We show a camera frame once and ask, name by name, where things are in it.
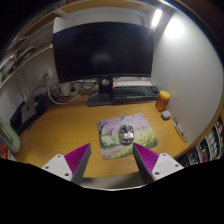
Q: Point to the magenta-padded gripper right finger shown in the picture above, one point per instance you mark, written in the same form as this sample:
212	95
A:
165	165

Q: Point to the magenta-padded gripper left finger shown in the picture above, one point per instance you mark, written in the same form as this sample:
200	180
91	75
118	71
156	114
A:
56	165

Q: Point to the transparent computer mouse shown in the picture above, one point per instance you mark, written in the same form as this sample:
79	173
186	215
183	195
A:
126	134

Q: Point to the floral landscape print mouse pad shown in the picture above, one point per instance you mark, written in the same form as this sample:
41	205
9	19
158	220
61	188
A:
110	140

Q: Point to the dark pen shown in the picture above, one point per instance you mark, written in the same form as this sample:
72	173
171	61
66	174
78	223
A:
180	130

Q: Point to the bookshelf with books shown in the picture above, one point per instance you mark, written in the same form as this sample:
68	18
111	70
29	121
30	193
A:
210	146

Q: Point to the small white case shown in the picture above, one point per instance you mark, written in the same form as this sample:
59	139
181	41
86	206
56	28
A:
166	115

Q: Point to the pale green container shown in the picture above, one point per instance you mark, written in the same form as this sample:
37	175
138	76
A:
10	138

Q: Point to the silver mini computer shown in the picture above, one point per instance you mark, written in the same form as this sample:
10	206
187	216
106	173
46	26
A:
28	110

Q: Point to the black box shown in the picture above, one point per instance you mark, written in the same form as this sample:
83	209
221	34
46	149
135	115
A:
40	105

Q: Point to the orange bottle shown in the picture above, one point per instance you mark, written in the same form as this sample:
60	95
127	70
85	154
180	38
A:
162	101

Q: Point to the white power strip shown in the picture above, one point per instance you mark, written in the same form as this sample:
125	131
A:
68	89

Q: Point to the black keyboard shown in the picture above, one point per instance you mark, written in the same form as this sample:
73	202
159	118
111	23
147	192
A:
135	93

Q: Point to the black computer monitor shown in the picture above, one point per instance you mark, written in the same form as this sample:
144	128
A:
103	50

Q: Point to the white light bar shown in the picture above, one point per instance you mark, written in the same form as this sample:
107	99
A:
156	18

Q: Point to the wooden wall shelf unit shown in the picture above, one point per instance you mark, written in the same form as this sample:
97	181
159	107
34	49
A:
30	50

